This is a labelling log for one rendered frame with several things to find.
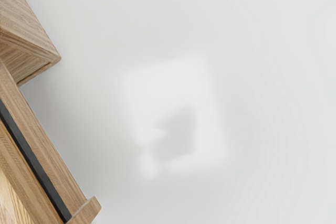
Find light wooden cabinet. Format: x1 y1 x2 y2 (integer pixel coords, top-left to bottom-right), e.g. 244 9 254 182
0 0 62 88

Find open wooden drawer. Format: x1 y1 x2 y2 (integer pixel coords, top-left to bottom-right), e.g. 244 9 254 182
0 57 102 224

